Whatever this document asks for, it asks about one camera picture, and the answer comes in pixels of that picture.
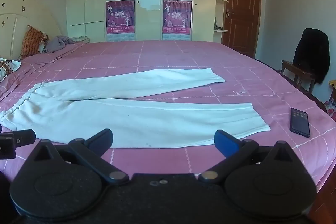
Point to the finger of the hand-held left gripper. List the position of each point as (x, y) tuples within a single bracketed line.
[(24, 138), (7, 148)]

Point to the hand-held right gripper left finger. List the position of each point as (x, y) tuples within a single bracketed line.
[(101, 142)]

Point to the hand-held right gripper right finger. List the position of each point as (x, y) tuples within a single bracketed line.
[(225, 144)]

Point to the white pants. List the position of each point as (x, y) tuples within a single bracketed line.
[(136, 119)]

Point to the white patterned pillow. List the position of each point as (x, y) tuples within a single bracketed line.
[(6, 66)]

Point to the black mobile phone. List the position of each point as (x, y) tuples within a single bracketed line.
[(299, 123)]

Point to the pink checked bed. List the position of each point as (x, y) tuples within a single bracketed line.
[(183, 58)]

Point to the orange striped pillow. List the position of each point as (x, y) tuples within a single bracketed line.
[(31, 41)]

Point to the grey crumpled cloth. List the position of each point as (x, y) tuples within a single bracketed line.
[(59, 43)]

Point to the beige folded cloth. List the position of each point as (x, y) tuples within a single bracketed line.
[(80, 39)]

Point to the colourful printed bag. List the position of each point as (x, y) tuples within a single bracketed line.
[(331, 108)]

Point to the cream bed headboard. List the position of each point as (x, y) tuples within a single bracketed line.
[(15, 22)]

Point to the dark bottle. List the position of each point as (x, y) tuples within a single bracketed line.
[(215, 22)]

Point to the black jacket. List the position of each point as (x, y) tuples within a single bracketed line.
[(313, 52)]

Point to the brass door lock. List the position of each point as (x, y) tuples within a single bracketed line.
[(229, 14)]

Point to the brown wooden door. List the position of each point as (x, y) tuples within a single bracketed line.
[(242, 6)]

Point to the pink wall poster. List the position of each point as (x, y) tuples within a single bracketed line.
[(176, 19), (120, 18)]

